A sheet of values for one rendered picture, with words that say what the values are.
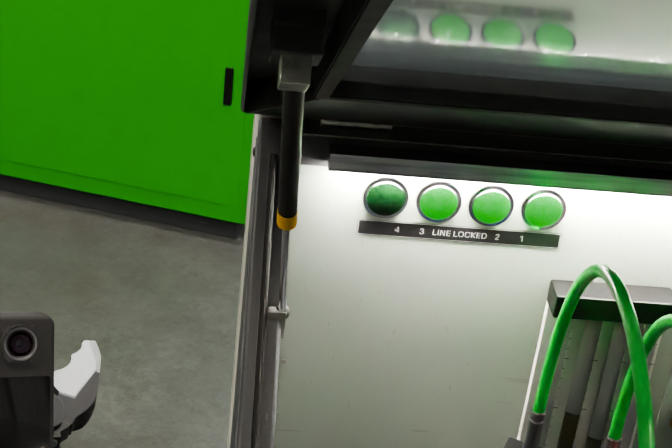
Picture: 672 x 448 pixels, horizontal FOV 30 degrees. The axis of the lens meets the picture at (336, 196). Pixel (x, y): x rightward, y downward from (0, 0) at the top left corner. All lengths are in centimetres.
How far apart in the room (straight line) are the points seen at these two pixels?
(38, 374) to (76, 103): 321
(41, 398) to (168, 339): 274
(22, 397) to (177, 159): 316
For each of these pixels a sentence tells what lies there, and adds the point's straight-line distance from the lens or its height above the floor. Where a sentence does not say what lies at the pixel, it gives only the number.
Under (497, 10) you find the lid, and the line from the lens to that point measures 83.
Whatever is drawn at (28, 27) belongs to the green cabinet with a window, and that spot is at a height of 62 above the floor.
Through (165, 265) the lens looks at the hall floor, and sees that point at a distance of 393.
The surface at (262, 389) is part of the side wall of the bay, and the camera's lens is 128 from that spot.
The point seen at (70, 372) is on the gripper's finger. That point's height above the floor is 146.
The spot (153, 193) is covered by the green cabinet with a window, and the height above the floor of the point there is 13.
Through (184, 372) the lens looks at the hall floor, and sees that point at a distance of 347.
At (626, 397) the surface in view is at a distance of 144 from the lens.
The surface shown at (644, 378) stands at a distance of 114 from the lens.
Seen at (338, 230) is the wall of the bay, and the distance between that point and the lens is 142.
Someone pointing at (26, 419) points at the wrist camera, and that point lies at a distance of 86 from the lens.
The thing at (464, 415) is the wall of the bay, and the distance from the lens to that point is 158.
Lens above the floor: 201
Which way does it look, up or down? 27 degrees down
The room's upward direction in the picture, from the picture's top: 7 degrees clockwise
